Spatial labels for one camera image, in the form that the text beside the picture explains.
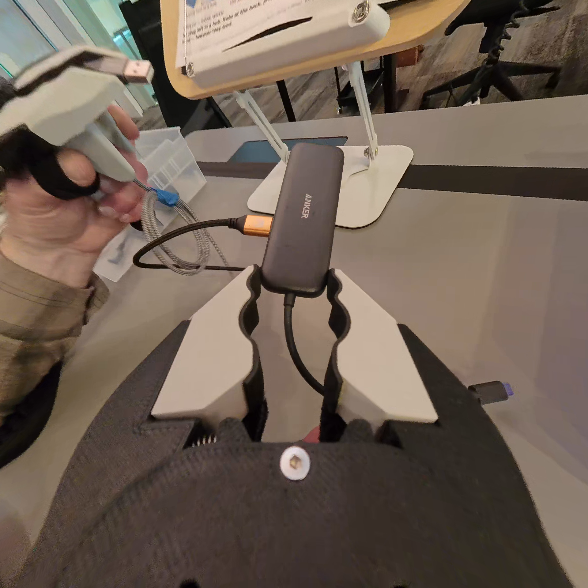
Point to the person's left hand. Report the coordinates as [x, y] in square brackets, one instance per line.
[55, 230]

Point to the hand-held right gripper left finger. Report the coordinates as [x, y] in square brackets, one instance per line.
[207, 367]

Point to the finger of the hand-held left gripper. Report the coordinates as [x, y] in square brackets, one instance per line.
[64, 60]
[64, 101]

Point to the black office chair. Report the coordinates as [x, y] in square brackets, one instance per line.
[496, 46]

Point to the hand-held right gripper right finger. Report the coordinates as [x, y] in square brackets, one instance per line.
[381, 367]

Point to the dark desk mat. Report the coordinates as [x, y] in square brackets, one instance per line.
[276, 150]

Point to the clear plastic organizer box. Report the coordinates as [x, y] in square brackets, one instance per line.
[175, 161]

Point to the white document stand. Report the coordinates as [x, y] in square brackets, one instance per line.
[367, 184]

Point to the black foam wrist rest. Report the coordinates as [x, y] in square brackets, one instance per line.
[23, 423]

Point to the person's left forearm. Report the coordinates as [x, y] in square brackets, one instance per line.
[37, 322]

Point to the instruction sheet on stand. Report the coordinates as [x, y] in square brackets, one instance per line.
[413, 32]

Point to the printed instruction sheet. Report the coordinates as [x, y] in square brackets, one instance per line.
[239, 18]

